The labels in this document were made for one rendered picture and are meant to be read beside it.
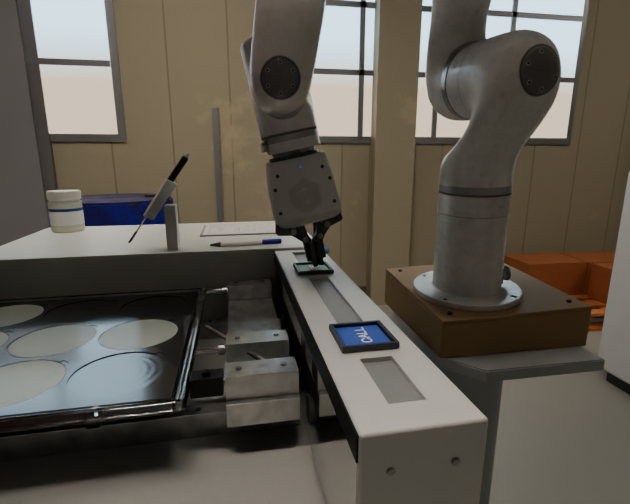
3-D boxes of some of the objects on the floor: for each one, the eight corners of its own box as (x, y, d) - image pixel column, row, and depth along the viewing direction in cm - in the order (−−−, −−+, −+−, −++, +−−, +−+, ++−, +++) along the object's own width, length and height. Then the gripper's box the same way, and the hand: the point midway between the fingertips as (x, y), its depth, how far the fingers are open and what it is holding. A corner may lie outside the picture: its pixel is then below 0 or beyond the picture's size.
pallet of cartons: (602, 292, 354) (609, 249, 346) (690, 325, 285) (701, 272, 276) (491, 299, 336) (495, 254, 328) (556, 336, 267) (564, 280, 258)
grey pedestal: (512, 542, 124) (547, 283, 106) (652, 741, 82) (751, 367, 63) (349, 571, 115) (355, 294, 97) (411, 810, 73) (443, 400, 55)
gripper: (334, 138, 65) (355, 247, 70) (242, 158, 63) (269, 269, 68) (347, 136, 58) (369, 257, 63) (243, 158, 56) (274, 282, 61)
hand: (314, 251), depth 65 cm, fingers closed
